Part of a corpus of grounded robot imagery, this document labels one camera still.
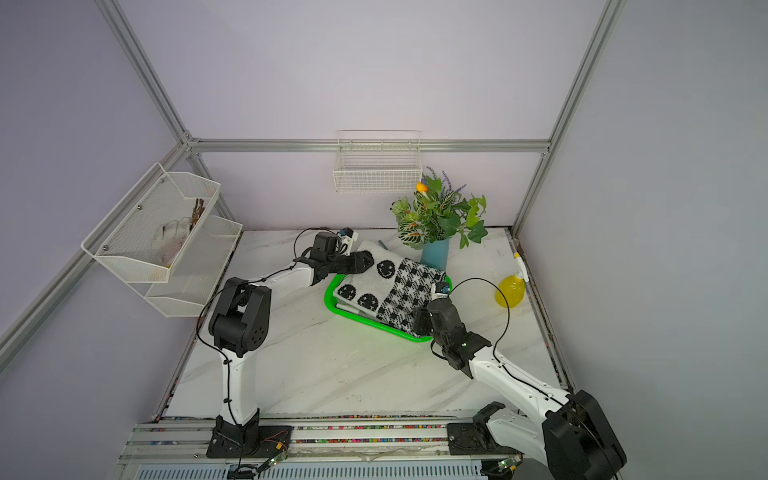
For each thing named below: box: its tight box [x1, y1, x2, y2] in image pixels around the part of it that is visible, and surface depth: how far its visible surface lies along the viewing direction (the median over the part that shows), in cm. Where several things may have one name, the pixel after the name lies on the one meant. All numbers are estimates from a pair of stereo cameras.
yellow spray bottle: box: [495, 252, 529, 309], surface depth 94 cm
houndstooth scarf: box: [376, 258, 446, 335], surface depth 88 cm
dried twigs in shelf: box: [189, 198, 205, 231], surface depth 84 cm
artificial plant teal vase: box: [390, 167, 488, 271], surface depth 83 cm
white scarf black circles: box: [334, 240, 403, 317], surface depth 92 cm
